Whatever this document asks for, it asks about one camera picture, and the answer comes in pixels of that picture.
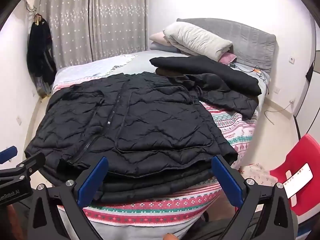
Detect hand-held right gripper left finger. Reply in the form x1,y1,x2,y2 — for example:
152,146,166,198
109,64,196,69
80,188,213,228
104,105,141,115
27,156,118,240

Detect white wardrobe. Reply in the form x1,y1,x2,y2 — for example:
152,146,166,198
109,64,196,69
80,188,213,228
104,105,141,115
295,60,320,143

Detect black quilted jacket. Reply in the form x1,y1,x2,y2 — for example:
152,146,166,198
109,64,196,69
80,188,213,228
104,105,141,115
25,71,259,203

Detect pink pillow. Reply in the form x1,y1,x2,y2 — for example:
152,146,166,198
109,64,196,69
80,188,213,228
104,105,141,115
219,52,237,65
149,32,167,43

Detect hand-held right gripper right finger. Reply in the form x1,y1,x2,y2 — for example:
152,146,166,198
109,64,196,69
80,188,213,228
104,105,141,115
211,154,299,240

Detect grey padded headboard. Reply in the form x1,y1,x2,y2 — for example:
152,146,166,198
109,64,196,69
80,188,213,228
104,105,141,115
176,18,277,74

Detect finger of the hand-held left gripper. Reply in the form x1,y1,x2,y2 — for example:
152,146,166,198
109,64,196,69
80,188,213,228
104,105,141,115
0,152,47,180
0,145,18,165

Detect grey pillow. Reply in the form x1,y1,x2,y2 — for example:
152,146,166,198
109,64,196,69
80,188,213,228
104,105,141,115
149,41,187,55

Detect patterned bedspread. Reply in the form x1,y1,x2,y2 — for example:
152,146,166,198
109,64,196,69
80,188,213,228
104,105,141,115
51,81,259,230

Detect black folded garment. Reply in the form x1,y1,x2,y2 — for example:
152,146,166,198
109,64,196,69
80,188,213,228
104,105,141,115
149,56,262,96

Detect red plastic chair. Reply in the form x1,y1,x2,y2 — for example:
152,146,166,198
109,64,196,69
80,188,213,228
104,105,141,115
269,134,320,208

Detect floral cloth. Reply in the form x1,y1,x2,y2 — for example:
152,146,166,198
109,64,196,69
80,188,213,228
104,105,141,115
240,164,278,187

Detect white folded duvet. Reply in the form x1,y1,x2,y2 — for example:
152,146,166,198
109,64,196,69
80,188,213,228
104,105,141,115
164,22,233,61

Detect grey star-patterned curtain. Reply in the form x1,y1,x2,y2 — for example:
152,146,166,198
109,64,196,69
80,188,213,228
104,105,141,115
39,0,150,69

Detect brown folded garment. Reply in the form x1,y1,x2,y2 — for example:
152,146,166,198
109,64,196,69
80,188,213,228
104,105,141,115
155,67,181,78

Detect white paper label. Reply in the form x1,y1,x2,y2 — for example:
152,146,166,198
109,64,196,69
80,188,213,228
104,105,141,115
282,164,313,200

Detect light blue fringed blanket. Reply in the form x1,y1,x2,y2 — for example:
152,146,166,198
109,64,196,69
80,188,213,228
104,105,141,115
56,54,138,83

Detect black cable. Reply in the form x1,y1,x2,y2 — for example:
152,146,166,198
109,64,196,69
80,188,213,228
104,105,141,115
230,62,269,95

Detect black hanging clothes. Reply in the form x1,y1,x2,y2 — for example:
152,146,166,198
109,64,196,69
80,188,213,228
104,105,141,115
26,20,57,85

